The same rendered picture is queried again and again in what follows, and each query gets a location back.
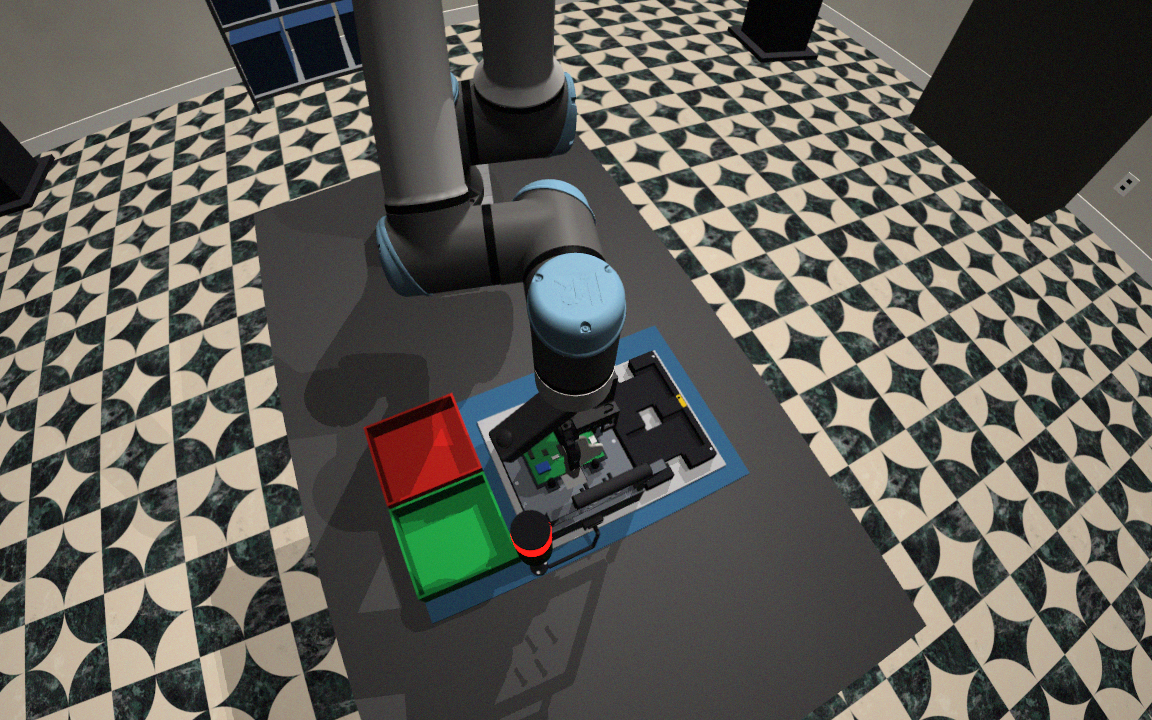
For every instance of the green circuit board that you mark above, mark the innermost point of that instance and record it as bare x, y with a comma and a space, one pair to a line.
546, 458

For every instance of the red bin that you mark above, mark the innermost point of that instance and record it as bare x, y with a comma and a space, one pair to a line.
420, 447

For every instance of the green open-top bin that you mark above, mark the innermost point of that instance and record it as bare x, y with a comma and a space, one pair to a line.
451, 533

